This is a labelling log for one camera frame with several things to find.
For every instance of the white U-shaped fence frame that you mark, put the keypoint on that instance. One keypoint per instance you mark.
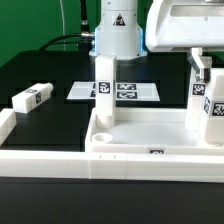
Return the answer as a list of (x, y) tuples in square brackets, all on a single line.
[(119, 166)]

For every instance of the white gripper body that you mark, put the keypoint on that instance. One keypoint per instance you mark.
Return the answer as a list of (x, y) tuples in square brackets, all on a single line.
[(178, 25)]

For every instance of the white desk tabletop tray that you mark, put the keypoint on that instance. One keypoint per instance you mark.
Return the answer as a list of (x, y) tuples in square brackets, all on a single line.
[(147, 131)]

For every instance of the white marker sheet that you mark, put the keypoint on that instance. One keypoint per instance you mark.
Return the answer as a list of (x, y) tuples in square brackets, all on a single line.
[(124, 91)]

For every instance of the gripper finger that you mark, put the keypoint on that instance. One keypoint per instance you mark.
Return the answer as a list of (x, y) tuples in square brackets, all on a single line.
[(200, 64)]

